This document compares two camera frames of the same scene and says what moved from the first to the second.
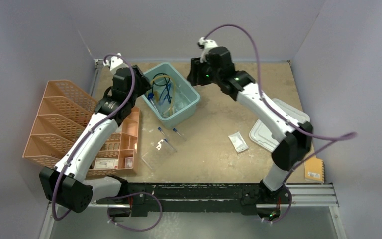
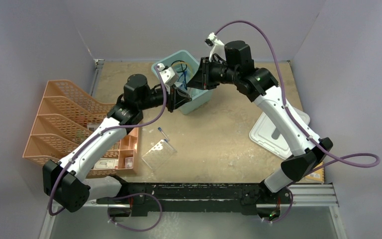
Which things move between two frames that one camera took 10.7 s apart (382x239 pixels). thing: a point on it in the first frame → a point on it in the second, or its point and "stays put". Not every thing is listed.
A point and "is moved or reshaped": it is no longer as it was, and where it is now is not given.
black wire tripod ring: x=159 y=85 is moved or reshaped
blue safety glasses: x=164 y=95 is moved or reshaped
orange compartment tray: x=118 y=152 stays put
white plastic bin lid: x=260 y=134 stays put
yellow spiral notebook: x=314 y=169 stays put
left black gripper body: x=142 y=86 → x=170 y=99
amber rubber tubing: x=156 y=94 is moved or reshaped
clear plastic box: x=159 y=155 stays put
